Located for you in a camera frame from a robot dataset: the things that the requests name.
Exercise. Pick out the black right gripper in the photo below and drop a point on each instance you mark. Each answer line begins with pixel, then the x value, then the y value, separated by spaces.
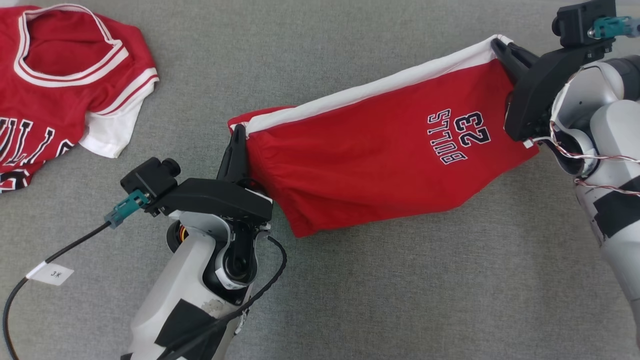
pixel 535 100

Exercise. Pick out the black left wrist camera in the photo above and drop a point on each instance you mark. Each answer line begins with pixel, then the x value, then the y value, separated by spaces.
pixel 147 177

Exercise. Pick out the red Bulls 23 shorts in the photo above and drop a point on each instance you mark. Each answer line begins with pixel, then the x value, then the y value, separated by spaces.
pixel 370 160

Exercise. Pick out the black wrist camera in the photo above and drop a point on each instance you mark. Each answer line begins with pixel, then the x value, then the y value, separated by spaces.
pixel 582 22
pixel 147 177

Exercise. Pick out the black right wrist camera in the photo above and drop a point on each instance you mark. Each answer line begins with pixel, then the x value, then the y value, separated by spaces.
pixel 582 22

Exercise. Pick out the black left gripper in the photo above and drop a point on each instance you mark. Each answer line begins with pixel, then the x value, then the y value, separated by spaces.
pixel 215 197

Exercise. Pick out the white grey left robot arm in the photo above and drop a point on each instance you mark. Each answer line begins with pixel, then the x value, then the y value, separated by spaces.
pixel 180 280

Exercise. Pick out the red Bulls jersey white sleeves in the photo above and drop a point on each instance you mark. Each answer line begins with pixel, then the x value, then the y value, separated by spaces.
pixel 55 110

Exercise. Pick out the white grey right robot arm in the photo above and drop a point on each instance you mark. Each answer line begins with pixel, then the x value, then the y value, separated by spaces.
pixel 615 150

